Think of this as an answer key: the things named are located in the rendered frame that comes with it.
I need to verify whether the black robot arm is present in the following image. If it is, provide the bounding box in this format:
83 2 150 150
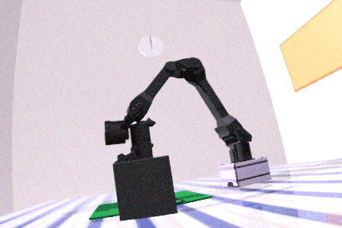
105 57 255 163

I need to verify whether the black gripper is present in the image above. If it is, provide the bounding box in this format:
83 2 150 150
131 141 154 160

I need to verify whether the green circuit board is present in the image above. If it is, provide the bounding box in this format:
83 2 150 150
89 190 212 221

